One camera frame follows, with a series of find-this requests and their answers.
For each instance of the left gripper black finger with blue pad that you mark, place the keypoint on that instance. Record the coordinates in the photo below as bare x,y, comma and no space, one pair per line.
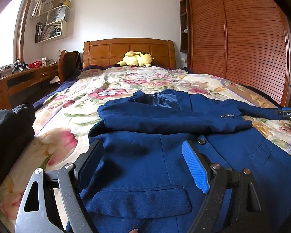
38,211
231,198

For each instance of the blue suit jacket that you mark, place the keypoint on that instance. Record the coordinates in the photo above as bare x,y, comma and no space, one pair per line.
143,181

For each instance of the wooden louvred wardrobe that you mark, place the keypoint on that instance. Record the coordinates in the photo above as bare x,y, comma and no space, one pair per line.
245,41

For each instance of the black jacket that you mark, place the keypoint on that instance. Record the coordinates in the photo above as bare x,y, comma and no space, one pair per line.
16,131

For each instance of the floral bed blanket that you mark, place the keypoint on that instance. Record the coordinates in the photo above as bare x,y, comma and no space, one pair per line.
64,119

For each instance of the wooden desk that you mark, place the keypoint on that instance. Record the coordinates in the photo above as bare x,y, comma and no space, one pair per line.
12,87

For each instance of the red basket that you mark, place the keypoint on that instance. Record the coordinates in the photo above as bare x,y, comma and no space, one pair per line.
35,64

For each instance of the white milk carton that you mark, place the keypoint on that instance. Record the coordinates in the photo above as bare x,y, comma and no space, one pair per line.
43,61

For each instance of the wooden chair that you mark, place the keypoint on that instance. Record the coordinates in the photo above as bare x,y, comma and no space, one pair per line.
69,64

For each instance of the yellow plush toy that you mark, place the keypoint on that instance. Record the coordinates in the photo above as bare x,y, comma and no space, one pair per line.
136,59

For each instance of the clear plastic bottle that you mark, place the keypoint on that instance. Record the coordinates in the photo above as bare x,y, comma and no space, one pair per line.
58,55

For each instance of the wooden bed headboard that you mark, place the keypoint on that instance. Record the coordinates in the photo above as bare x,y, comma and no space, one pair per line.
108,52

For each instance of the white wall shelf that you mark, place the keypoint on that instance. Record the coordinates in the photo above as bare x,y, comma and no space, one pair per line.
52,24

